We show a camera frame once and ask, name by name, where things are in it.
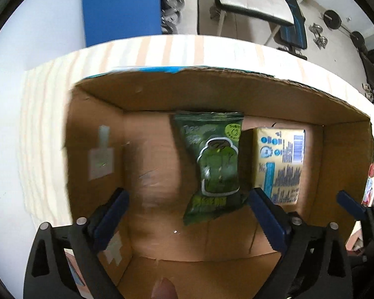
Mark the red snack bag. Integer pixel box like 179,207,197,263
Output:
362,159,374,207

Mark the yellow tissue pack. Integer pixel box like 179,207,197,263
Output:
252,127,305,205

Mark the green snack bag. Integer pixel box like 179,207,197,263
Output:
174,111,247,225

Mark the open cardboard box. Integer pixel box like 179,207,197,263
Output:
65,68,374,298

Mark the striped table cloth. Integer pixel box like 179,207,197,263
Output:
19,34,374,225

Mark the chrome dumbbell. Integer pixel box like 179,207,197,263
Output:
309,23,328,49

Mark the blue black weight bench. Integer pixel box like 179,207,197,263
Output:
279,0,307,60

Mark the floor barbell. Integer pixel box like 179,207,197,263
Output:
323,9,367,51

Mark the blue foam mat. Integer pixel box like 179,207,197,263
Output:
82,0,161,47

